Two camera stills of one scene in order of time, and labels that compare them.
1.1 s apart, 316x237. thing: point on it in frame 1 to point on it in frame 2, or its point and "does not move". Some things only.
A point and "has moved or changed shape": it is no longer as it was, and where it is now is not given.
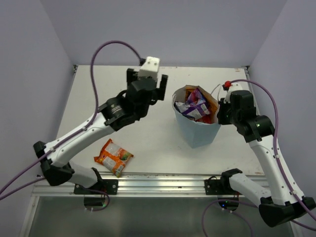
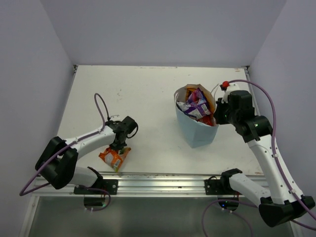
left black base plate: x=105 y=186 does not move
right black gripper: x=220 y=118 does not move
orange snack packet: x=113 y=157 has moved or changed shape
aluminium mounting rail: x=160 y=185 does not move
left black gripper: x=159 y=92 to x=115 y=146
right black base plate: x=219 y=187 does not move
